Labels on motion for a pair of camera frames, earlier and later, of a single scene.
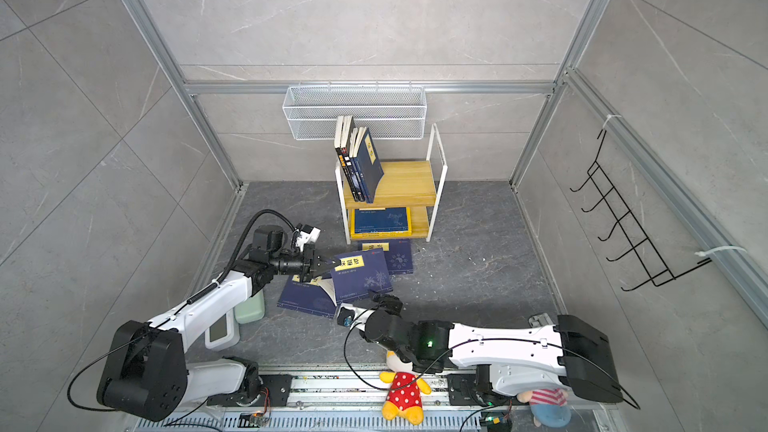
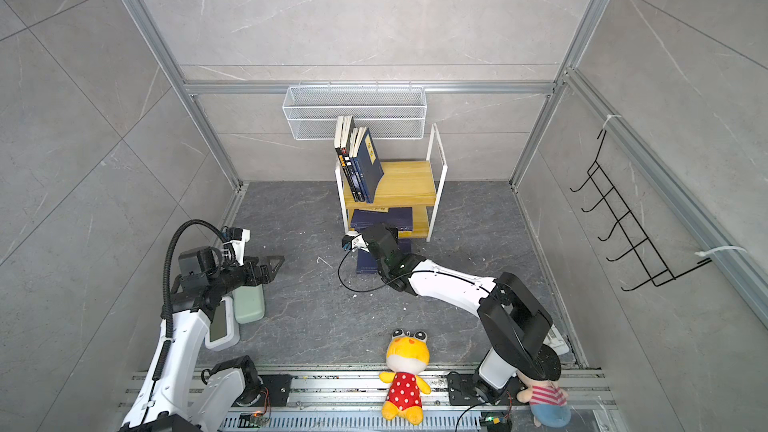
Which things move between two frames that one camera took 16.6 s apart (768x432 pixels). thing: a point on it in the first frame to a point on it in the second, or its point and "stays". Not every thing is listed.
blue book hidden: x=316 y=297 to x=398 y=217
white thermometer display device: x=224 y=333 stays
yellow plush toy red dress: x=404 y=390 stays
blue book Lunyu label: x=367 y=166 stays
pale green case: x=251 y=310 stays
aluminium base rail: x=352 y=401 stays
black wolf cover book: x=347 y=131 stays
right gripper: x=388 y=303 to x=393 y=230
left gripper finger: x=324 y=264 to x=275 y=262
